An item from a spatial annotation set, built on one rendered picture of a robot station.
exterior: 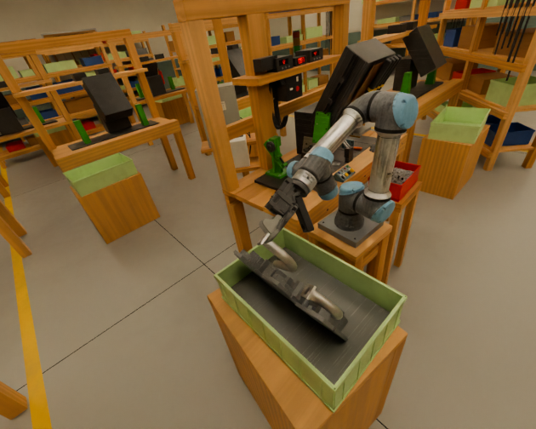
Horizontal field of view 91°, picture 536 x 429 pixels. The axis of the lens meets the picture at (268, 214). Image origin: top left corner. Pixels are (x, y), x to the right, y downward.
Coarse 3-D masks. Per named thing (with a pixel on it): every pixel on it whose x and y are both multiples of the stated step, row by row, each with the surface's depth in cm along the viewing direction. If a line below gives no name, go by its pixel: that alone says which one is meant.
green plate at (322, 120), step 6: (318, 114) 178; (324, 114) 175; (330, 114) 173; (318, 120) 180; (324, 120) 176; (318, 126) 181; (324, 126) 178; (318, 132) 182; (324, 132) 179; (318, 138) 183
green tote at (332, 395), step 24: (288, 240) 131; (240, 264) 118; (336, 264) 111; (360, 288) 106; (384, 288) 96; (240, 312) 108; (264, 336) 98; (384, 336) 90; (288, 360) 89; (360, 360) 77; (312, 384) 83; (336, 384) 72; (336, 408) 80
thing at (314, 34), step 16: (272, 16) 553; (288, 16) 581; (304, 16) 614; (320, 16) 704; (288, 32) 658; (304, 32) 631; (320, 32) 669; (272, 48) 580; (304, 48) 648; (304, 80) 692; (320, 80) 742
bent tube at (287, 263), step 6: (264, 234) 81; (264, 240) 76; (264, 246) 79; (270, 246) 78; (276, 246) 78; (276, 252) 78; (282, 252) 78; (282, 258) 78; (288, 258) 79; (276, 264) 98; (282, 264) 91; (288, 264) 79; (294, 264) 81; (288, 270) 85; (294, 270) 83
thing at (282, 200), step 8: (288, 184) 81; (296, 184) 80; (280, 192) 78; (288, 192) 81; (296, 192) 82; (304, 192) 82; (272, 200) 78; (280, 200) 78; (288, 200) 79; (272, 208) 78; (280, 208) 78; (288, 208) 78; (296, 208) 78
